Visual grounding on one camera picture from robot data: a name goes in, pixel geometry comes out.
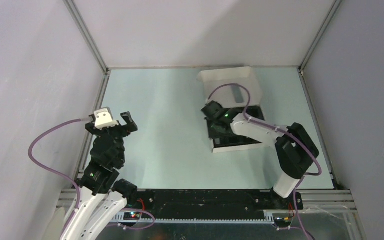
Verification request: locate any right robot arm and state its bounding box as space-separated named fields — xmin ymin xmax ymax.
xmin=205 ymin=111 xmax=323 ymax=209

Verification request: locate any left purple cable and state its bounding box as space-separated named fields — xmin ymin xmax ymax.
xmin=28 ymin=118 xmax=92 ymax=233

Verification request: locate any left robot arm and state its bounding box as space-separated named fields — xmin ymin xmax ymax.
xmin=60 ymin=108 xmax=138 ymax=240

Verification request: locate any white box with black tray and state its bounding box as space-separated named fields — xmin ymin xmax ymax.
xmin=197 ymin=66 xmax=265 ymax=154

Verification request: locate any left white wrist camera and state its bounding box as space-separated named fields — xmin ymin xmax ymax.
xmin=91 ymin=107 xmax=119 ymax=130

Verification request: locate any aluminium frame front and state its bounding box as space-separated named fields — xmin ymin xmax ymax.
xmin=58 ymin=188 xmax=359 ymax=240

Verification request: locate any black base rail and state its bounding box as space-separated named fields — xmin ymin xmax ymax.
xmin=127 ymin=189 xmax=304 ymax=221

